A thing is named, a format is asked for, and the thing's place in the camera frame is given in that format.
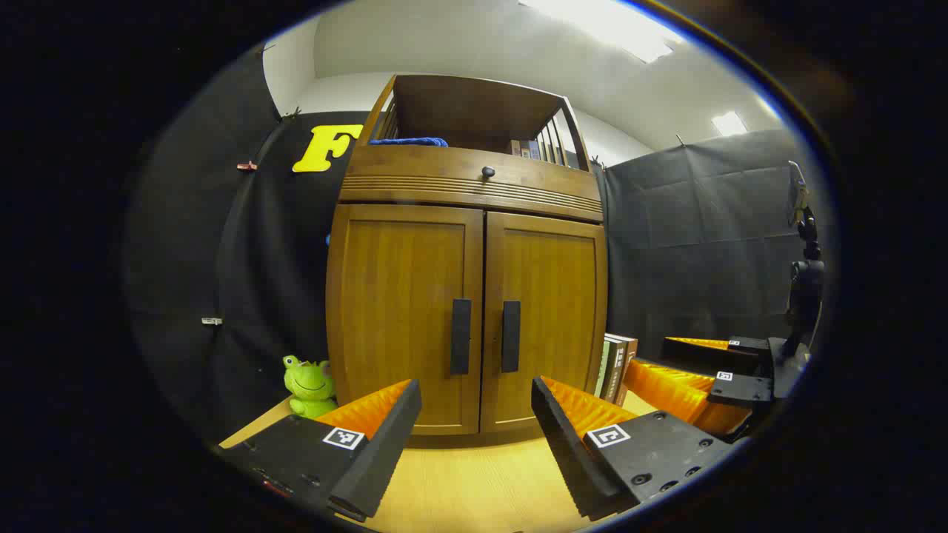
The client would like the black backdrop cloth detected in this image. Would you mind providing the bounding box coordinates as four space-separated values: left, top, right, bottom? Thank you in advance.
122 44 371 445
592 127 815 363

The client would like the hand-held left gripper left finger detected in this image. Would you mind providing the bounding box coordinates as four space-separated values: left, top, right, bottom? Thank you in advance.
217 379 423 523

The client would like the black tripod stand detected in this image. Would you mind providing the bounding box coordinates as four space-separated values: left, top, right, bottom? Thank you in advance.
787 161 827 356

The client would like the pale green book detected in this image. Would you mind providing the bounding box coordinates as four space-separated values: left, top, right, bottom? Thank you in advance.
594 337 612 399

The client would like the dark book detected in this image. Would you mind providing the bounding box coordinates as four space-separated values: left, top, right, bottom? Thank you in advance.
604 335 629 404

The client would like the wooden cabinet door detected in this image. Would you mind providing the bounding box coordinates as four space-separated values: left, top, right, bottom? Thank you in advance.
480 211 610 434
327 204 486 436

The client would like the green frog plush toy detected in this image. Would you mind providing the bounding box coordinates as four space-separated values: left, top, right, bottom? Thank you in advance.
283 355 338 420

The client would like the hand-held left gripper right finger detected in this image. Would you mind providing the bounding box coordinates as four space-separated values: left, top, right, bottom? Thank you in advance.
531 375 741 520

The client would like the wooden cabinet drawer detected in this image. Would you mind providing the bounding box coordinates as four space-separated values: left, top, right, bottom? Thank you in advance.
339 144 604 223

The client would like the small ceiling light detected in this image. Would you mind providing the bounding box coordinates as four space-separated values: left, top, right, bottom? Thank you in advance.
711 111 749 138

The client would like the wooden shoe cabinet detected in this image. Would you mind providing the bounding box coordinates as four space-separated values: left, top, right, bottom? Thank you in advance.
324 73 610 449

